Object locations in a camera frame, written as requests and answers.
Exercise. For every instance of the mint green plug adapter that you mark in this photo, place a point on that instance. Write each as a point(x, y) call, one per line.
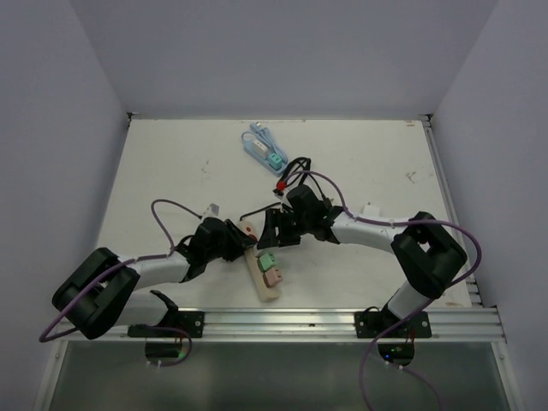
point(266, 261)

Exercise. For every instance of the aluminium front rail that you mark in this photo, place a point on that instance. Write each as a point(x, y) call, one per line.
point(446, 325)

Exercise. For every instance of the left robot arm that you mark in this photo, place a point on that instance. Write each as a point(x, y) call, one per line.
point(108, 290)

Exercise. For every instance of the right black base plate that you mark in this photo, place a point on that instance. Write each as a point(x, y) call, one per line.
point(370, 323)

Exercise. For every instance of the light blue power strip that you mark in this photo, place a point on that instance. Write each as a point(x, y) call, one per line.
point(265, 136)

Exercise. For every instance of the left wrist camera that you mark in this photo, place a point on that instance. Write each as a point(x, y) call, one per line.
point(211, 210)

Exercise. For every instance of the teal plug adapter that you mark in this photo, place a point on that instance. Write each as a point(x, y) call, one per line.
point(275, 161)

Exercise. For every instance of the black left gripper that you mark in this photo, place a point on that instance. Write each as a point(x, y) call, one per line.
point(239, 241)

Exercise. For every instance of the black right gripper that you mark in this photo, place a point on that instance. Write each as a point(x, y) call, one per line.
point(274, 217)

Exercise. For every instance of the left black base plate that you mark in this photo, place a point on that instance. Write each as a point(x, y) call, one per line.
point(173, 325)

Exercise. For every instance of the beige power strip red sockets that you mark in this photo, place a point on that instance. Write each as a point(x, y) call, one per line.
point(265, 294)

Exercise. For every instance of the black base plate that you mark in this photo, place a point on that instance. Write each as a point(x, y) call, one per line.
point(370, 323)
point(173, 325)

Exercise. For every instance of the white adapter on blue strip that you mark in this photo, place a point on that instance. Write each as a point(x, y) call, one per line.
point(260, 148)

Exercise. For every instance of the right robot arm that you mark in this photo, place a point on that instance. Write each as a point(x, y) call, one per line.
point(428, 254)

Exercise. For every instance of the pink plug adapter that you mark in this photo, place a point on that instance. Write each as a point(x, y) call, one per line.
point(272, 277)

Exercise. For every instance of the aluminium frame rail right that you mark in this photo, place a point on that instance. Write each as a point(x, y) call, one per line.
point(471, 281)

